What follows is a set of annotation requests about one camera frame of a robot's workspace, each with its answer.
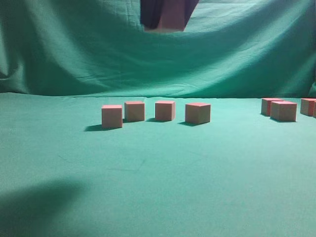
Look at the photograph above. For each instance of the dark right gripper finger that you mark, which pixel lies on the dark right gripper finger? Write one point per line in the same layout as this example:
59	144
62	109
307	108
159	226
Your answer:
150	13
189	8

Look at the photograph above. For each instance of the pink cube column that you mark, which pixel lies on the pink cube column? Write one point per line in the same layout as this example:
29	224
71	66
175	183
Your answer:
165	110
307	106
266	105
134	111
283	111
111	116
172	17
197	113

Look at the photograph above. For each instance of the green cloth backdrop and cover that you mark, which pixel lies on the green cloth backdrop and cover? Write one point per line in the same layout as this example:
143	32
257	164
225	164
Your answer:
240	175

